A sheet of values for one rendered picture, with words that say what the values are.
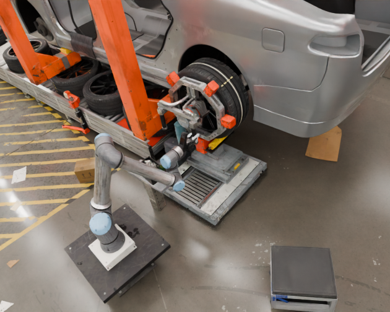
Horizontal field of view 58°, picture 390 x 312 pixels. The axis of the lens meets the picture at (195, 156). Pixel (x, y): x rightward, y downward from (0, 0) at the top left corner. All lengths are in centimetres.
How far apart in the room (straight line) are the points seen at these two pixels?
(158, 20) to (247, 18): 213
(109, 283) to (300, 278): 130
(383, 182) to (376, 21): 158
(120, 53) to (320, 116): 152
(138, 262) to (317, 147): 212
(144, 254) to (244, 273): 78
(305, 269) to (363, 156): 161
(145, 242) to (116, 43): 150
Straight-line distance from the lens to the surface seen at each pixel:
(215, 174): 328
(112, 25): 269
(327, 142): 383
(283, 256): 255
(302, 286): 246
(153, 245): 273
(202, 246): 301
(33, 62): 463
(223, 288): 282
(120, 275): 268
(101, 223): 256
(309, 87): 245
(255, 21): 245
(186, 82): 275
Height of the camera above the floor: 254
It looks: 43 degrees down
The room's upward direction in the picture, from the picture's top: 11 degrees counter-clockwise
